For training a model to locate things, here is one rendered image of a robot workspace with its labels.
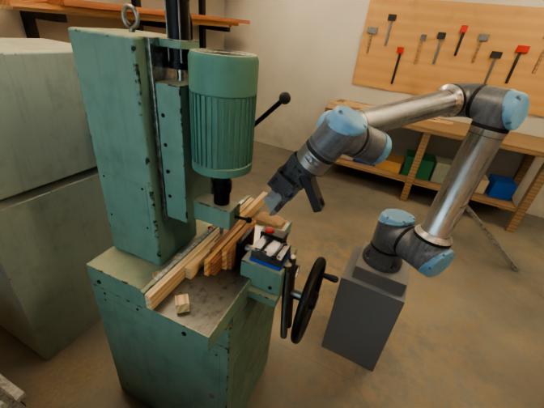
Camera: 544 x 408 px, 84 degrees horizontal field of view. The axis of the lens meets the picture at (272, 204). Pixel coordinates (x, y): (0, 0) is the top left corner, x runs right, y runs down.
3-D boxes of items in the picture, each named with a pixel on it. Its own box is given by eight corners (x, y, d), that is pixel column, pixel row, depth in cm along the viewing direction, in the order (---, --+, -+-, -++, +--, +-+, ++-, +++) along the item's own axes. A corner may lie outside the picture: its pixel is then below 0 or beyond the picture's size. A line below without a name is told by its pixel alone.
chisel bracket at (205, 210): (229, 235, 97) (230, 212, 92) (193, 222, 101) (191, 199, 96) (240, 223, 103) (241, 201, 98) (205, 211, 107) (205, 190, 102)
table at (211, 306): (240, 370, 74) (242, 355, 71) (143, 320, 83) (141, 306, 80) (312, 239, 123) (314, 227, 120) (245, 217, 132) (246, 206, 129)
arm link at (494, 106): (412, 252, 142) (495, 86, 108) (445, 278, 129) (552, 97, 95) (390, 258, 134) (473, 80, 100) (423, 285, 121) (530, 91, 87)
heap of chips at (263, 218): (279, 231, 115) (280, 225, 114) (250, 222, 119) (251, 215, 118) (287, 220, 122) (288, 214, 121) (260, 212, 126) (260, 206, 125)
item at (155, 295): (152, 310, 79) (150, 297, 77) (146, 308, 80) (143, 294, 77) (253, 208, 128) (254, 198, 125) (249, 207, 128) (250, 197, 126)
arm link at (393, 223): (386, 232, 155) (397, 202, 146) (414, 252, 142) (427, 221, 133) (364, 238, 148) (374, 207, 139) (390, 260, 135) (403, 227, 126)
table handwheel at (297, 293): (297, 363, 98) (307, 314, 80) (243, 337, 104) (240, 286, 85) (323, 293, 119) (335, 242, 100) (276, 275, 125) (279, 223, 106)
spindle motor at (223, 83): (233, 186, 81) (238, 58, 65) (179, 170, 86) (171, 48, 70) (261, 164, 95) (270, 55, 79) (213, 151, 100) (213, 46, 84)
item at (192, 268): (190, 279, 90) (190, 269, 88) (184, 277, 90) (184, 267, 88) (266, 200, 135) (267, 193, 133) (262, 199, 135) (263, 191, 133)
